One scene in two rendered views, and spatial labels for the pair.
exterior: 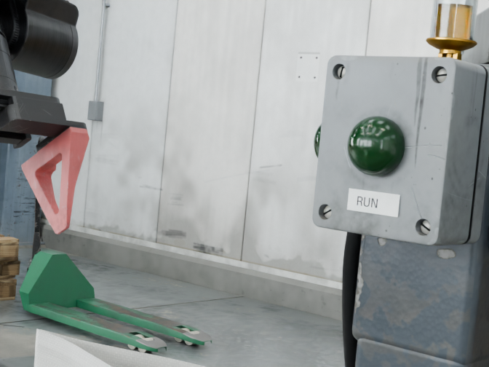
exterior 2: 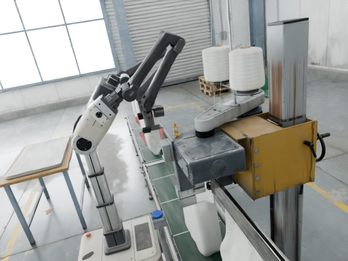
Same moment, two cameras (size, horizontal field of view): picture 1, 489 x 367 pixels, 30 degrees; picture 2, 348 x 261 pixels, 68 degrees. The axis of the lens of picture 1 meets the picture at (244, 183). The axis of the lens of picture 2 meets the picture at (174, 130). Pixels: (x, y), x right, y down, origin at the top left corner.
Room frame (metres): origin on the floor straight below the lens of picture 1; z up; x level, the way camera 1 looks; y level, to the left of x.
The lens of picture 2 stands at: (-0.36, -0.79, 1.81)
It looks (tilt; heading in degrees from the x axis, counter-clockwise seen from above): 21 degrees down; 38
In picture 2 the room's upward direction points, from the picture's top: 10 degrees counter-clockwise
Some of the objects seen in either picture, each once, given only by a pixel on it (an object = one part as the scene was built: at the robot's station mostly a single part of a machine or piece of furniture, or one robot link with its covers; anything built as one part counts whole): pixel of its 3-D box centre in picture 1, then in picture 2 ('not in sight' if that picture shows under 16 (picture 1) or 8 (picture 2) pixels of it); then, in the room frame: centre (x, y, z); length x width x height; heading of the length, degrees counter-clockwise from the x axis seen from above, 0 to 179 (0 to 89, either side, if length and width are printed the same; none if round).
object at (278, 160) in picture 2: not in sight; (269, 150); (0.79, -0.46, 1.18); 0.34 x 0.25 x 0.31; 139
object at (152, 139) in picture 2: not in sight; (150, 122); (1.94, 1.34, 0.74); 0.47 x 0.22 x 0.72; 47
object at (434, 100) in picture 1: (402, 148); (167, 150); (0.47, -0.08, 1.29); 0.08 x 0.05 x 0.09; 49
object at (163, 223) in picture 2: not in sight; (158, 219); (0.48, 0.08, 0.81); 0.08 x 0.08 x 0.06; 49
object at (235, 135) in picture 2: not in sight; (231, 145); (0.65, -0.32, 1.26); 0.22 x 0.05 x 0.16; 49
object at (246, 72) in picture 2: not in sight; (246, 68); (0.68, -0.40, 1.61); 0.15 x 0.14 x 0.17; 49
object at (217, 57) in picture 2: not in sight; (219, 63); (0.85, -0.20, 1.61); 0.17 x 0.17 x 0.17
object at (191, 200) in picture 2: not in sight; (186, 199); (0.52, -0.11, 0.98); 0.09 x 0.05 x 0.05; 139
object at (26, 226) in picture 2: not in sight; (54, 184); (0.81, 1.95, 0.38); 0.95 x 0.62 x 0.75; 49
